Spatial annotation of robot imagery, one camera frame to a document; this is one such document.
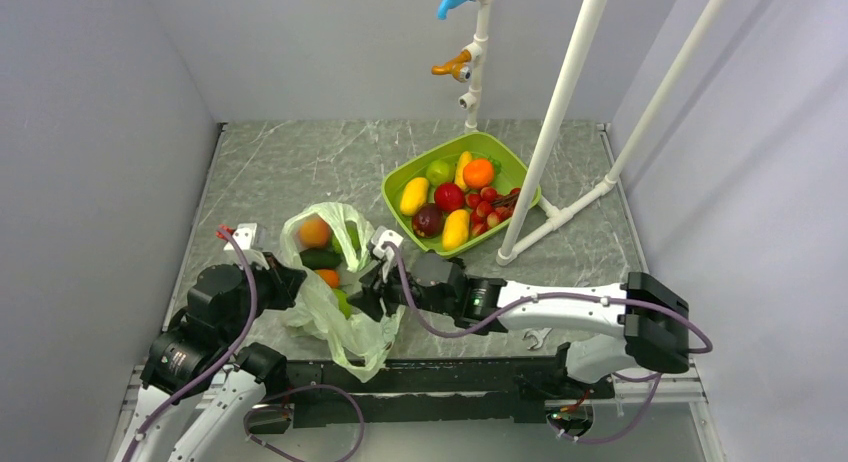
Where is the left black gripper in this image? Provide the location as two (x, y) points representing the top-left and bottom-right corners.
(221, 250), (308, 342)

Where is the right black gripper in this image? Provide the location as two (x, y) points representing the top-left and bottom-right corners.
(347, 254), (456, 323)

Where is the light green plastic bag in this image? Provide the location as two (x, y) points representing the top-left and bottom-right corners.
(276, 202), (405, 382)

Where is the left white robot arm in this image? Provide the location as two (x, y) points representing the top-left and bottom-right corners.
(115, 252), (307, 461)

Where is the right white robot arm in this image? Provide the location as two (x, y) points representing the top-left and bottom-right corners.
(348, 252), (693, 397)

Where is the orange fruit in bag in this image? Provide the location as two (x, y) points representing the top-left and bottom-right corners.
(315, 269), (341, 289)
(297, 217), (332, 249)

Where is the green fruit in bag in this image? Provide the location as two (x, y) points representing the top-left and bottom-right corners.
(331, 221), (361, 255)
(333, 288), (353, 319)

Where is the yellow mango front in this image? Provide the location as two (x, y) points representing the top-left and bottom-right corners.
(441, 209), (470, 251)

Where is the yellow mango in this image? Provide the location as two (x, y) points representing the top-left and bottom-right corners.
(441, 209), (470, 251)
(399, 177), (430, 217)

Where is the dark purple mangosteen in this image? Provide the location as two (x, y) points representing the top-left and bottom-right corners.
(412, 203), (445, 239)

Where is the green plastic basket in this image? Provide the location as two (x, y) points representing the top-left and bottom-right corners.
(382, 132), (528, 257)

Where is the red apple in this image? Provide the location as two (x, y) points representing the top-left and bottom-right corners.
(433, 182), (465, 213)

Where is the yellow mango left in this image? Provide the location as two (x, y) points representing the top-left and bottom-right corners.
(399, 177), (430, 217)

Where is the silver wrench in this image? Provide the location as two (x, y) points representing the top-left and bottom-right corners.
(523, 328), (551, 351)

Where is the green apple in basket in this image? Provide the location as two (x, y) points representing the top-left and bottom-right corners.
(425, 160), (456, 188)

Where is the orange fruit in basket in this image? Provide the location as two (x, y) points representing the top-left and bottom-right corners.
(464, 158), (497, 190)

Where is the yellow banana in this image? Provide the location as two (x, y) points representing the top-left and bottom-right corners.
(454, 151), (474, 192)

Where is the white pipe with faucets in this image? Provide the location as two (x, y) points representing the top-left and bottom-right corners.
(459, 0), (494, 133)

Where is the orange faucet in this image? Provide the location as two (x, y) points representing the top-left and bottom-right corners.
(430, 50), (472, 83)

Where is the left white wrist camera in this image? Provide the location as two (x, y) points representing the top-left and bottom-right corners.
(216, 223), (269, 269)

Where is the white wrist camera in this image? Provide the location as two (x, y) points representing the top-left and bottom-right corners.
(367, 226), (404, 282)
(216, 223), (269, 269)

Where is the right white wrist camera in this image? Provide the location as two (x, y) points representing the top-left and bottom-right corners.
(367, 226), (404, 282)

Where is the white pvc pipe frame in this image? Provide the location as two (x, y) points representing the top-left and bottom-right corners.
(496, 0), (728, 266)

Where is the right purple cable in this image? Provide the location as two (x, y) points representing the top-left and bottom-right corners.
(385, 241), (714, 356)

